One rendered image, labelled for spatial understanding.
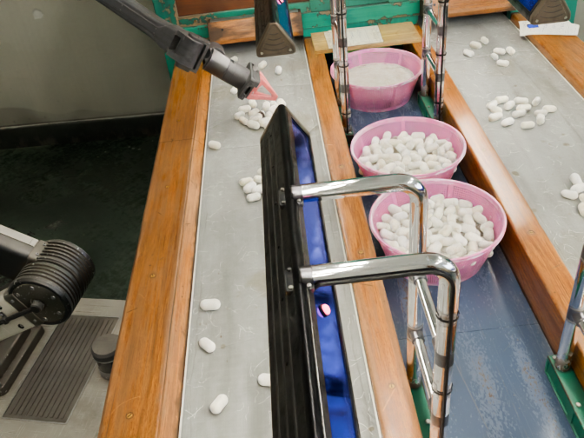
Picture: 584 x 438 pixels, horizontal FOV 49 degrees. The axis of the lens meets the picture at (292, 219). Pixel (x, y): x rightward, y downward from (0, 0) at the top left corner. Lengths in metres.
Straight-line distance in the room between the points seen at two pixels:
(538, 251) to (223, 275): 0.59
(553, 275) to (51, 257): 0.94
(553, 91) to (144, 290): 1.18
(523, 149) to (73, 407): 1.15
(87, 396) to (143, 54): 2.00
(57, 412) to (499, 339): 0.91
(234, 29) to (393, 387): 1.39
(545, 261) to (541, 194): 0.24
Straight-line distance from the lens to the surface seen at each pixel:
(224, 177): 1.52
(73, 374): 1.54
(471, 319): 1.23
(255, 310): 1.16
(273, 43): 1.33
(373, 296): 1.13
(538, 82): 1.89
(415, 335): 0.96
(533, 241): 1.27
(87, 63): 3.24
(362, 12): 2.16
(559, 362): 1.11
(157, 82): 3.20
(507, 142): 1.60
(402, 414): 0.98
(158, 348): 1.11
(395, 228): 1.31
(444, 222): 1.34
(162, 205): 1.42
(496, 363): 1.17
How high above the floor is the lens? 1.56
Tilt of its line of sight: 37 degrees down
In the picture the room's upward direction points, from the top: 7 degrees counter-clockwise
